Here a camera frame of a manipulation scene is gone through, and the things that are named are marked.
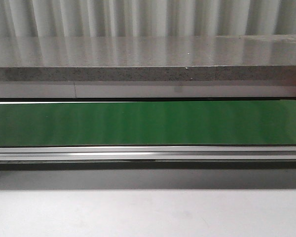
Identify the grey speckled stone counter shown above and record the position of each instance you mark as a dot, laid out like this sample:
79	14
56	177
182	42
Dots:
219	58

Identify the green conveyor belt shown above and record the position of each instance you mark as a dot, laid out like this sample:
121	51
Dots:
248	122

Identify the white conveyor back rail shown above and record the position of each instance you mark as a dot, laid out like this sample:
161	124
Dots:
185	89

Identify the white pleated curtain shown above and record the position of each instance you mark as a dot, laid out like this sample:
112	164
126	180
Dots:
134	18

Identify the aluminium conveyor front rail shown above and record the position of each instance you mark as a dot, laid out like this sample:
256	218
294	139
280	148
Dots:
150	153

